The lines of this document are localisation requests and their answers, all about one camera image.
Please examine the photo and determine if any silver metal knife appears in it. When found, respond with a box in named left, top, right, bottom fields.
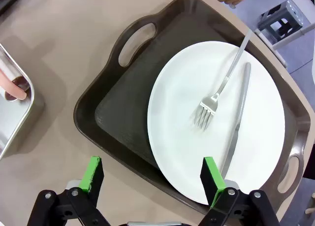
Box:
left=220, top=62, right=252, bottom=180

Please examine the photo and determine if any gray folding step stool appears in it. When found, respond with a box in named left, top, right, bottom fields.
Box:
left=257, top=0, right=305, bottom=43

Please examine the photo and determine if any white desk leg frame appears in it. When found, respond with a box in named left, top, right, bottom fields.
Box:
left=254, top=21, right=315, bottom=69

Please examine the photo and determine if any silver metal fork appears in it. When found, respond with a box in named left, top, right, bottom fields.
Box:
left=193, top=29, right=254, bottom=132

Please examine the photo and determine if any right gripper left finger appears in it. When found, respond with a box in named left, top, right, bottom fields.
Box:
left=27, top=156, right=111, bottom=226

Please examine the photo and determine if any stainless steel rectangular container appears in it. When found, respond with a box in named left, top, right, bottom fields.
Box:
left=0, top=42, right=35, bottom=160

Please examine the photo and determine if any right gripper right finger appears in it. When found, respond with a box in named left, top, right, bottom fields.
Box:
left=194, top=156, right=281, bottom=226

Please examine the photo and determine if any white round plate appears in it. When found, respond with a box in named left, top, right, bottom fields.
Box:
left=147, top=40, right=286, bottom=206

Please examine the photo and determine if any dark brown serving tray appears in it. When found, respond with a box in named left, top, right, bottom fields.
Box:
left=73, top=0, right=312, bottom=216

